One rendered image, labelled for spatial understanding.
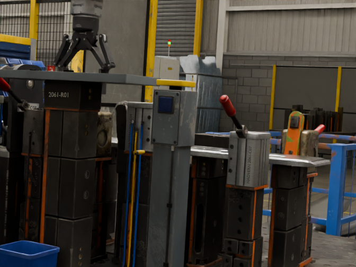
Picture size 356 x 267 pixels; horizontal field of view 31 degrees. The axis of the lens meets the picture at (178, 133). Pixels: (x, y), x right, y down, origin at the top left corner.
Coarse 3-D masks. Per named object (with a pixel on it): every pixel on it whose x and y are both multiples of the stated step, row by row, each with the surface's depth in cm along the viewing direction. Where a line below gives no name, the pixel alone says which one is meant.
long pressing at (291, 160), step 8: (112, 144) 169; (192, 152) 158; (200, 152) 157; (208, 152) 156; (216, 152) 155; (224, 152) 154; (272, 160) 148; (280, 160) 147; (288, 160) 146; (296, 160) 146; (304, 160) 145; (312, 160) 150; (320, 160) 154; (328, 160) 157
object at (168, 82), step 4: (156, 80) 131; (160, 80) 131; (164, 80) 130; (168, 80) 130; (172, 80) 129; (176, 80) 129; (180, 80) 129; (156, 84) 131; (160, 84) 131; (164, 84) 130; (168, 84) 130; (172, 84) 129; (176, 84) 129; (180, 84) 128; (184, 84) 129; (188, 84) 131; (192, 84) 132; (172, 88) 131; (176, 88) 131; (180, 88) 132
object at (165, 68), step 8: (168, 40) 1459; (168, 48) 1461; (168, 56) 1462; (160, 64) 1393; (168, 64) 1420; (176, 64) 1447; (160, 72) 1396; (168, 72) 1423; (176, 72) 1449; (160, 88) 1400; (168, 88) 1428
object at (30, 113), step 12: (36, 108) 168; (24, 120) 164; (36, 120) 162; (24, 132) 164; (36, 132) 162; (24, 144) 164; (36, 144) 162; (36, 156) 162; (24, 168) 165; (36, 168) 163; (24, 180) 166; (36, 180) 164; (24, 192) 166; (36, 192) 164; (24, 204) 165; (36, 204) 163; (24, 216) 164; (36, 216) 163; (24, 228) 164; (36, 228) 163; (24, 240) 164; (36, 240) 163
